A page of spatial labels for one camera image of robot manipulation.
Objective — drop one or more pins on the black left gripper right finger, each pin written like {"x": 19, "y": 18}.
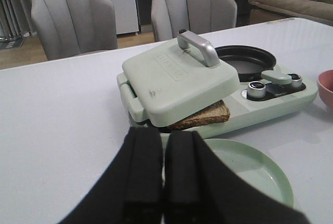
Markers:
{"x": 200, "y": 188}

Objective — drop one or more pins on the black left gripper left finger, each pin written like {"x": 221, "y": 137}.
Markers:
{"x": 130, "y": 189}

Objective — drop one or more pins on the mint green sandwich maker lid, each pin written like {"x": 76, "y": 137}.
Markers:
{"x": 175, "y": 80}

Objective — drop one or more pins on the pink plastic bowl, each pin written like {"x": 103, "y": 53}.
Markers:
{"x": 324, "y": 83}

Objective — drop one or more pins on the mint green breakfast maker base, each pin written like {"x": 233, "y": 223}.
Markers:
{"x": 245, "y": 111}

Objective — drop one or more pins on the mint green round plate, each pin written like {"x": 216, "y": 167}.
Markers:
{"x": 248, "y": 163}

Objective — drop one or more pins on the left silver control knob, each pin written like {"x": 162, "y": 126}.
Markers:
{"x": 256, "y": 89}

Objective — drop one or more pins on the silver control knob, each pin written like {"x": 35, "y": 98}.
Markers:
{"x": 296, "y": 81}
{"x": 256, "y": 89}

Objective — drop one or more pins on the black round frying pan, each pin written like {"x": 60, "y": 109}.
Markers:
{"x": 252, "y": 63}

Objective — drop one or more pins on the right silver control knob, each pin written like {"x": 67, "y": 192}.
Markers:
{"x": 296, "y": 81}

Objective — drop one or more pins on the left grey upholstered chair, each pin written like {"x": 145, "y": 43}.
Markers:
{"x": 68, "y": 28}

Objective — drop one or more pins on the grey upholstered chair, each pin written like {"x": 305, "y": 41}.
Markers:
{"x": 198, "y": 16}
{"x": 68, "y": 28}

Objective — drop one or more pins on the right grey upholstered chair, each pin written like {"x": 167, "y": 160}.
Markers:
{"x": 198, "y": 16}

